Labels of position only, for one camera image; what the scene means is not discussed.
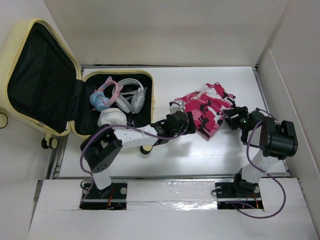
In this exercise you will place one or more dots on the pink camouflage shorts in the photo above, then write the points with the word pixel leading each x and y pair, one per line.
pixel 207 105

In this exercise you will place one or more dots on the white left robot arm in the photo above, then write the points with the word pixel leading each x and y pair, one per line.
pixel 101 148

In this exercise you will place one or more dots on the yellow open suitcase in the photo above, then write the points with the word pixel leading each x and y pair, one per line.
pixel 41 84

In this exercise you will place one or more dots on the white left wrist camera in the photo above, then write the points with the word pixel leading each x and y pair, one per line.
pixel 177 106

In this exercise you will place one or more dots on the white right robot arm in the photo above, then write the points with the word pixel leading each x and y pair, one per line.
pixel 275 141

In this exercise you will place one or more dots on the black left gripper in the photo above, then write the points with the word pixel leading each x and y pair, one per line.
pixel 191 126

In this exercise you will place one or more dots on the blue pink cat headphones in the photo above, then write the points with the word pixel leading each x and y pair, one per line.
pixel 98 99

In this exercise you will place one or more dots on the white grey headphones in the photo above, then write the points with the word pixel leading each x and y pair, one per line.
pixel 131 101

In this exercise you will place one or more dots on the white towel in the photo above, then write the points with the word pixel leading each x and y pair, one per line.
pixel 112 116

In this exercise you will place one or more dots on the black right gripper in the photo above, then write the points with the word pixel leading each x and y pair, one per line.
pixel 242 111

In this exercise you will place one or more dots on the metal base rail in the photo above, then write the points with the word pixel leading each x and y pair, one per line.
pixel 167 195

